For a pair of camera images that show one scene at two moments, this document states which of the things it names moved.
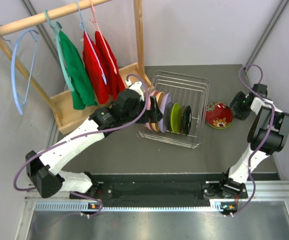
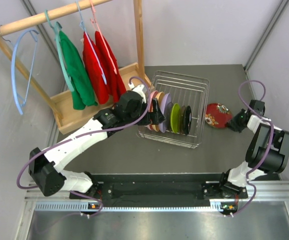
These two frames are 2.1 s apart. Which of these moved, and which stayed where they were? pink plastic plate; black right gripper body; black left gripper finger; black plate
Moved: black right gripper body
Stayed: pink plastic plate; black plate; black left gripper finger
